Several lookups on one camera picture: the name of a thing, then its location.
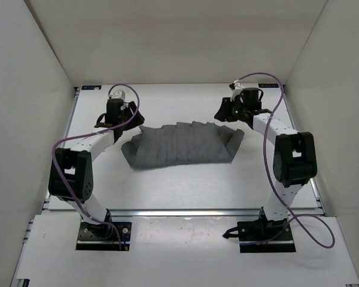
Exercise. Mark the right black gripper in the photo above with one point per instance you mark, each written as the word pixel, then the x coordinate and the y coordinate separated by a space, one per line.
pixel 223 115

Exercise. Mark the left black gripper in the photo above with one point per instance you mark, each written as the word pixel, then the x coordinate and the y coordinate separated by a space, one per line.
pixel 138 120

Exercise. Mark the grey pleated skirt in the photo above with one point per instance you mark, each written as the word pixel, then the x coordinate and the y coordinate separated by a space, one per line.
pixel 182 144

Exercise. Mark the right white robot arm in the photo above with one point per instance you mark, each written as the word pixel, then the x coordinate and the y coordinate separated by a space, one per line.
pixel 294 157

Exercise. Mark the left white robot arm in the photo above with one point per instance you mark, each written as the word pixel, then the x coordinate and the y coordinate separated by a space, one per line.
pixel 71 174

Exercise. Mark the right blue table label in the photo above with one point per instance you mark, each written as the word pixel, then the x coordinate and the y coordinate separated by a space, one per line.
pixel 268 85

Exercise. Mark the blue table label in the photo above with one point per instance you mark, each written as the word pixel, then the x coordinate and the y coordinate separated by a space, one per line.
pixel 268 85
pixel 91 87

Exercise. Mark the left blue table label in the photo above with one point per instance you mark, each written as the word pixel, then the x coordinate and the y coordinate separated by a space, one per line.
pixel 91 87

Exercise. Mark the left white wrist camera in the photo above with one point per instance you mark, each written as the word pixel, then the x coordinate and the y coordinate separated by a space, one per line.
pixel 117 94

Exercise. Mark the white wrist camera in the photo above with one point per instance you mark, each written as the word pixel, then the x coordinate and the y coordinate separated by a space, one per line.
pixel 236 88
pixel 117 94

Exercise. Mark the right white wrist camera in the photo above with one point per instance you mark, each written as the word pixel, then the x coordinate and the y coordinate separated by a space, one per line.
pixel 236 88

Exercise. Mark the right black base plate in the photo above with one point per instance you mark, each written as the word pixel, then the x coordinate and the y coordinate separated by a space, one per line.
pixel 255 239

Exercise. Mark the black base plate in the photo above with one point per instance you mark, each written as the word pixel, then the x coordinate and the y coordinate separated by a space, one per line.
pixel 95 238
pixel 255 239

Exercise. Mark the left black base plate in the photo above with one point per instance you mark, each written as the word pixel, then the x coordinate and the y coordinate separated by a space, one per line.
pixel 95 238

